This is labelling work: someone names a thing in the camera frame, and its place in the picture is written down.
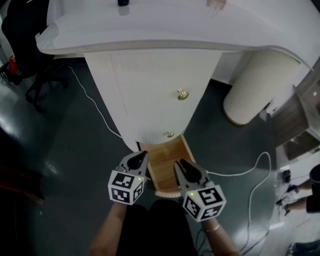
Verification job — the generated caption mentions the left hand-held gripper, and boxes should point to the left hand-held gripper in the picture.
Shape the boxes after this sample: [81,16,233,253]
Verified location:
[107,150,151,206]

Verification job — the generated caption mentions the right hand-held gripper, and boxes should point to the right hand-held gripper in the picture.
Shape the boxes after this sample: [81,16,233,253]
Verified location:
[173,158,227,223]

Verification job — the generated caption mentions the white drawer with wooden inside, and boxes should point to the white drawer with wooden inside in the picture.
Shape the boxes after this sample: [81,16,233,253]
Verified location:
[136,134,196,199]

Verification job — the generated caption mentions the person's right forearm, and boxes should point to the person's right forearm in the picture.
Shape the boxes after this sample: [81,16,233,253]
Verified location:
[200,215,242,256]

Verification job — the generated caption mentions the person's left forearm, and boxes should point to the person's left forearm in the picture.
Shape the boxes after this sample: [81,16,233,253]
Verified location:
[89,201,129,256]

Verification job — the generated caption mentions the white drawer cabinet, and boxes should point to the white drawer cabinet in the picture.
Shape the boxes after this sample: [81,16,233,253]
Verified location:
[83,47,223,152]

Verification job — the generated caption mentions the person's black trousers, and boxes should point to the person's black trousers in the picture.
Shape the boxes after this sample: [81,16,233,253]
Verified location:
[116,199,199,256]

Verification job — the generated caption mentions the large brass knob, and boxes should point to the large brass knob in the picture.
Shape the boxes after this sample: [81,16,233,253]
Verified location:
[177,87,190,101]

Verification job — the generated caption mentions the cream ribbed desk pillar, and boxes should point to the cream ribbed desk pillar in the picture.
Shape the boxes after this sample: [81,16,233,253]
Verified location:
[222,48,301,126]

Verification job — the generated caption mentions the grey wooden side cabinet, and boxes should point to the grey wooden side cabinet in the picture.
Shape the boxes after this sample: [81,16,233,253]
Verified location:
[271,74,320,161]

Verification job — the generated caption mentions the red object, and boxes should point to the red object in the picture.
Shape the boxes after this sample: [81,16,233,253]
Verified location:
[8,56,19,75]

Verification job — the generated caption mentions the black office chair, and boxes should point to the black office chair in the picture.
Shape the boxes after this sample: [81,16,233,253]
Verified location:
[1,0,69,113]

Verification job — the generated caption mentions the thick white floor cable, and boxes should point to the thick white floor cable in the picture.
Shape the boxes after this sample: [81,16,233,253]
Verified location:
[206,151,273,252]

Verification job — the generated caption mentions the black cables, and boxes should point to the black cables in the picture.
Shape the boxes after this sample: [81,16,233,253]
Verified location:
[194,226,210,256]

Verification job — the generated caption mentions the thin white floor cable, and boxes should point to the thin white floor cable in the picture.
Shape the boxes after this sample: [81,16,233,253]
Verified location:
[66,65,124,139]

